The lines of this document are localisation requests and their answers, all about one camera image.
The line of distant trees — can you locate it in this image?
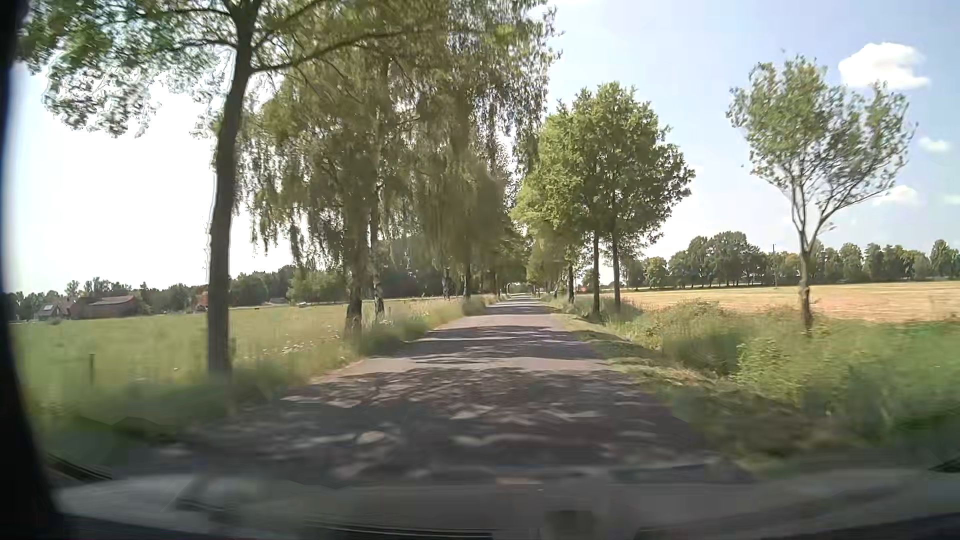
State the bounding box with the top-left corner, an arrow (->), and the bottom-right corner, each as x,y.
600,231 -> 960,291
7,264 -> 354,322

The grey asphalt road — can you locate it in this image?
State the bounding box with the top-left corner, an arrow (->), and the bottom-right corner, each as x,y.
161,294 -> 751,485

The yellow dry field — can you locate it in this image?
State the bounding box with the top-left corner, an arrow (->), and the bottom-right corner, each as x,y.
600,280 -> 960,324

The grass verge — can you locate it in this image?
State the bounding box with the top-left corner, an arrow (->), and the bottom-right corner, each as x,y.
540,292 -> 960,470
30,294 -> 500,451

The slender young tree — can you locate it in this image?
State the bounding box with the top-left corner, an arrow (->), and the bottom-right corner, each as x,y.
726,54 -> 918,335

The brown farm building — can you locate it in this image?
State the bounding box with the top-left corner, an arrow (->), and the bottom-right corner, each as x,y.
69,294 -> 142,321

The car's own bonnet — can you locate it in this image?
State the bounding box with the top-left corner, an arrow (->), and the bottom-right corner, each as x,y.
52,468 -> 960,540

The green grass field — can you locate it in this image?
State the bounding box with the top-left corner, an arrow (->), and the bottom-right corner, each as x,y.
11,298 -> 451,391

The row of trees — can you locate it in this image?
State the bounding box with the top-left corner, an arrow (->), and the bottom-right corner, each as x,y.
511,81 -> 696,316
18,0 -> 560,376

